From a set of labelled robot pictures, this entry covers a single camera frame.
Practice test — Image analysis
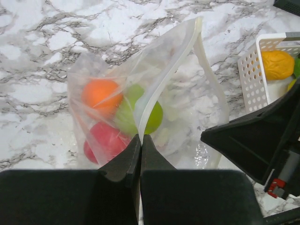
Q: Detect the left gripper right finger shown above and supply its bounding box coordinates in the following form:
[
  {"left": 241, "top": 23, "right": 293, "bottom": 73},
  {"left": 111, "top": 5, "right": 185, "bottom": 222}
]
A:
[{"left": 140, "top": 135, "right": 263, "bottom": 225}]

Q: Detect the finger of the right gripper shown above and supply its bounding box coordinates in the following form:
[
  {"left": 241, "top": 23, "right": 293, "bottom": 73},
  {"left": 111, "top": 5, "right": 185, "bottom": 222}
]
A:
[{"left": 201, "top": 80, "right": 300, "bottom": 184}]

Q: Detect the yellow toy mango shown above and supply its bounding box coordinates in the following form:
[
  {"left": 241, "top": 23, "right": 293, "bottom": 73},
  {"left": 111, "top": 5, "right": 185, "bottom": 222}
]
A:
[{"left": 287, "top": 79, "right": 297, "bottom": 91}]

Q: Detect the light green toy apple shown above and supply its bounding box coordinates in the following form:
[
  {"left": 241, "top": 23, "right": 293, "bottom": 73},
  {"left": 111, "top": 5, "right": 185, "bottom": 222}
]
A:
[{"left": 114, "top": 84, "right": 164, "bottom": 137}]

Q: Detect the dark green toy melon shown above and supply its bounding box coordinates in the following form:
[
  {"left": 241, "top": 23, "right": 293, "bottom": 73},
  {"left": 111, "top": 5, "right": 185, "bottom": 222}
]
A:
[{"left": 293, "top": 55, "right": 300, "bottom": 79}]

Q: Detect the orange yellow toy potato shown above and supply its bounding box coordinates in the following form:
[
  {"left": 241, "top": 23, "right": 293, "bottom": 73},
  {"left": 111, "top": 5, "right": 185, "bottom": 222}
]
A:
[{"left": 261, "top": 50, "right": 295, "bottom": 81}]

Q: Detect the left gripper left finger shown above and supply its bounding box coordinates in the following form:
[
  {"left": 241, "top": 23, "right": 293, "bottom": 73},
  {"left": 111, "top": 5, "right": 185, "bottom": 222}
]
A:
[{"left": 0, "top": 136, "right": 141, "bottom": 225}]

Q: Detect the black foam block left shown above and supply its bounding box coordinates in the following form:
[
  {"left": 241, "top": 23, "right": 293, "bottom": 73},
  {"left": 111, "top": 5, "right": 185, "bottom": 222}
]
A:
[{"left": 273, "top": 0, "right": 300, "bottom": 16}]

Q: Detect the clear zip top bag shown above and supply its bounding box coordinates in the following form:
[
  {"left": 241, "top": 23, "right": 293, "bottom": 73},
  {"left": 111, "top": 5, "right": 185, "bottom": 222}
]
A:
[{"left": 67, "top": 17, "right": 229, "bottom": 169}]

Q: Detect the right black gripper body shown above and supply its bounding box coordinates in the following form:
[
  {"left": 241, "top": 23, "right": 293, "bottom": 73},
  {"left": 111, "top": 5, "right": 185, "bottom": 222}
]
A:
[{"left": 264, "top": 141, "right": 300, "bottom": 199}]

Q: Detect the white perforated plastic basket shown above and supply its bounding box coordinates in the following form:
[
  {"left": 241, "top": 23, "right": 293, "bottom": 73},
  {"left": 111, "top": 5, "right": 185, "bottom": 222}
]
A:
[{"left": 238, "top": 32, "right": 300, "bottom": 113}]

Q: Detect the red toy apple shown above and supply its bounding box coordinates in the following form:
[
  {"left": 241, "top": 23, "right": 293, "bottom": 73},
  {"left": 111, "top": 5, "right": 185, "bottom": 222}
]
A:
[{"left": 90, "top": 122, "right": 131, "bottom": 162}]

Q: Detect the orange toy fruit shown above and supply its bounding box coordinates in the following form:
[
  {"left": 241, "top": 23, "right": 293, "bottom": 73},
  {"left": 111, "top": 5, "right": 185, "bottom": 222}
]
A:
[{"left": 81, "top": 79, "right": 123, "bottom": 110}]

